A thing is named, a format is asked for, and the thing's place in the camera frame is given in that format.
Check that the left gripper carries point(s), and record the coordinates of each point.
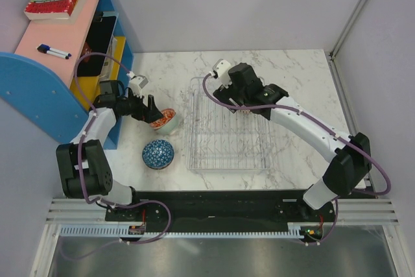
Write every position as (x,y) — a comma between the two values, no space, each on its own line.
(153,114)

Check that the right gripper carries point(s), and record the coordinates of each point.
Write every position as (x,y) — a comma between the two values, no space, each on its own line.
(224,95)

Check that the orange floral bowl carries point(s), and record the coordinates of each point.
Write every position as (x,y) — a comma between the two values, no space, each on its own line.
(168,114)

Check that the brown patterned bowl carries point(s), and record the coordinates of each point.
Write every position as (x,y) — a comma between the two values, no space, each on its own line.
(244,111)

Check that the pale green bowl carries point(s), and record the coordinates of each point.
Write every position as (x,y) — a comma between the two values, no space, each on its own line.
(170,126)

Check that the blue triangle pattern bowl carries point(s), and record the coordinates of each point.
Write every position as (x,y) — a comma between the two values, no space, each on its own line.
(158,154)

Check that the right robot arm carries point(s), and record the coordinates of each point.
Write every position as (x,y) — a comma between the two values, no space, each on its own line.
(345,154)

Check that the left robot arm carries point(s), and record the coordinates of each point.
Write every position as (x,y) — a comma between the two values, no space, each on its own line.
(84,169)

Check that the yellow folder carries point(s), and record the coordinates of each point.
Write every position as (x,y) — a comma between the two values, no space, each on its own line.
(110,70)

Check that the blue capped marker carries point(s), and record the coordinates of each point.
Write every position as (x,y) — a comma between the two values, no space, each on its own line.
(59,54)

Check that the blue pink shelf unit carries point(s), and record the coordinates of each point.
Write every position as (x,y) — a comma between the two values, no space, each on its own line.
(37,84)

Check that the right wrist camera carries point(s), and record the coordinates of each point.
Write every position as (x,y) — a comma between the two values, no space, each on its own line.
(220,72)

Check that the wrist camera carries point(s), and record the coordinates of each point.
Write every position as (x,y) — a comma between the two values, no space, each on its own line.
(220,72)
(137,83)

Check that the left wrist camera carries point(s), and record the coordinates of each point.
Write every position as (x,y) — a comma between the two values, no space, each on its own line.
(137,83)

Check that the white wire dish rack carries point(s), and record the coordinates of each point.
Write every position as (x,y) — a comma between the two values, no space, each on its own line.
(220,141)

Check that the aluminium frame rail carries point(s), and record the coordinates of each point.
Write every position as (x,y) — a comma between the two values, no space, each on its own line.
(356,12)

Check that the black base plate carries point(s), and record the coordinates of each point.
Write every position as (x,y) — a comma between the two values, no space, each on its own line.
(221,210)

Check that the white cable duct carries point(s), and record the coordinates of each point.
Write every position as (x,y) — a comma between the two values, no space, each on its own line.
(128,231)

